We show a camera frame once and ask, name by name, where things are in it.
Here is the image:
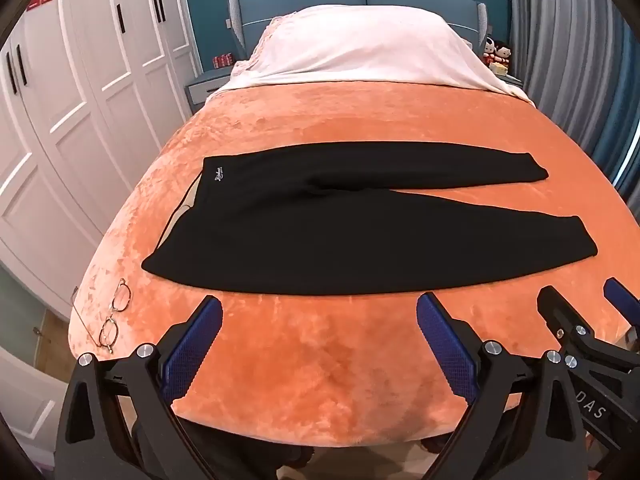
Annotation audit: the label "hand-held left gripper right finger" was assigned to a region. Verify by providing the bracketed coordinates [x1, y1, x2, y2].
[416, 291, 593, 480]

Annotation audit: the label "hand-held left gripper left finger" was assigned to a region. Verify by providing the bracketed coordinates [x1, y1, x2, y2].
[54, 295, 224, 480]

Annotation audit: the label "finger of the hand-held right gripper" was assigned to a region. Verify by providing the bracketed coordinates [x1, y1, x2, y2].
[536, 285, 633, 378]
[602, 277, 640, 321]

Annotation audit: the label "black pants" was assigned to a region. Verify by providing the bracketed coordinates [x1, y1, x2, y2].
[141, 141, 599, 297]

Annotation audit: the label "thin metal eyeglasses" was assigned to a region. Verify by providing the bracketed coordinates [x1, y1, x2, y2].
[71, 278, 134, 352]

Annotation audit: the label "orange plush blanket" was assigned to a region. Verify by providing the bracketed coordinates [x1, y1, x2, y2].
[67, 80, 637, 448]

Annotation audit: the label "white panelled low furniture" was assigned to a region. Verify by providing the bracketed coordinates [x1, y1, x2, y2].
[0, 345, 68, 443]

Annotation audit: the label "blue curtain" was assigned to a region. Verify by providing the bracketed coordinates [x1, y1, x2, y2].
[587, 25, 640, 183]

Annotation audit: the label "grey pleated curtain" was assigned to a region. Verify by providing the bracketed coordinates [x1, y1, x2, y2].
[506, 0, 640, 161]

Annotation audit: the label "grey blue nightstand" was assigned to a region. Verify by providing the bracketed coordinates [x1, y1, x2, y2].
[185, 66, 236, 107]

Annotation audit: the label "white panelled wardrobe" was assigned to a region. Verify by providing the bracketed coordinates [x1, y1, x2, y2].
[0, 0, 202, 322]

